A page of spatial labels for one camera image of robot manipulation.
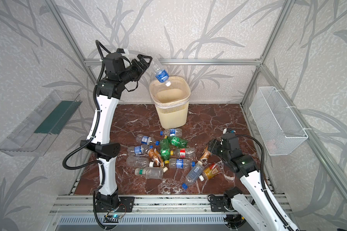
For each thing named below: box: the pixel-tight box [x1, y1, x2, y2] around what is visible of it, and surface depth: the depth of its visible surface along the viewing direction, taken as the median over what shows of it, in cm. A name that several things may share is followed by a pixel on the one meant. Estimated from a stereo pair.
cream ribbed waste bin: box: [148, 76, 191, 129], surface depth 95 cm
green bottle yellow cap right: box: [164, 135, 189, 149], surface depth 95 cm
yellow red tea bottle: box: [202, 163, 220, 180], surface depth 82 cm
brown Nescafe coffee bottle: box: [147, 147, 166, 168], surface depth 88 cm
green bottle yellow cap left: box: [160, 138, 171, 165], surface depth 91 cm
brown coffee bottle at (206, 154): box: [200, 145, 212, 161], surface depth 90 cm
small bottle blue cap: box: [160, 128, 183, 138], surface depth 101 cm
